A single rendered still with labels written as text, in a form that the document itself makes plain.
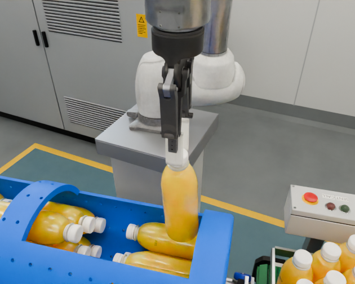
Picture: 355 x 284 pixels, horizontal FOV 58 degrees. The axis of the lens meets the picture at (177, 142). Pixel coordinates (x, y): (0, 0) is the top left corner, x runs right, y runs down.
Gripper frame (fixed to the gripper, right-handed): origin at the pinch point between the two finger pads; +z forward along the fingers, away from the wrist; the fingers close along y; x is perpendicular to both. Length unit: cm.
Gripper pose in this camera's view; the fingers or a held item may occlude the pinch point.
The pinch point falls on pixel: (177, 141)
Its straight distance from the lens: 56.3
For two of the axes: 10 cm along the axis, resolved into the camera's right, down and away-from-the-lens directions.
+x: 9.7, 1.5, -2.0
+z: 0.0, 8.1, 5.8
